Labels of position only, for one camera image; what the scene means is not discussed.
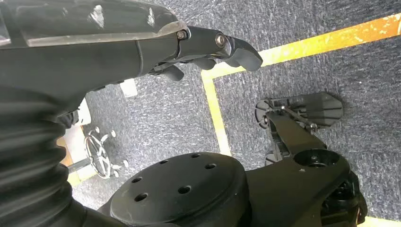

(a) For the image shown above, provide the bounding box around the small white box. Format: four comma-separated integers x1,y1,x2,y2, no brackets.
120,78,139,98

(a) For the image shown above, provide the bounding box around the white furniture foot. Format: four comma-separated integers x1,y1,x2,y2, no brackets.
74,98,92,127

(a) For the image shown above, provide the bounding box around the pale wooden board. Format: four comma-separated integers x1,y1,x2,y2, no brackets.
56,125,97,188

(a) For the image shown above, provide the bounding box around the chrome office chair base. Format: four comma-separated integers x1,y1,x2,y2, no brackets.
67,126,130,180

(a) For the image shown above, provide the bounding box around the ribbed grey left arm sleeve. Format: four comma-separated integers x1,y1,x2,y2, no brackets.
0,85,93,227

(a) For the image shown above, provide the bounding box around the yellow floor tape line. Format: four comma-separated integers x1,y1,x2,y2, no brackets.
357,216,401,227
200,12,401,157

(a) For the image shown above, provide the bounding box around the black round robot hip joint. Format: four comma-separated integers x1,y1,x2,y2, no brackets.
97,152,250,227

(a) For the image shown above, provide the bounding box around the black robot foot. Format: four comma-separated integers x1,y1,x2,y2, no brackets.
254,91,344,131

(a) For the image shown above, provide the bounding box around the black robot leg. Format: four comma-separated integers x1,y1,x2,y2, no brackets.
245,111,369,227

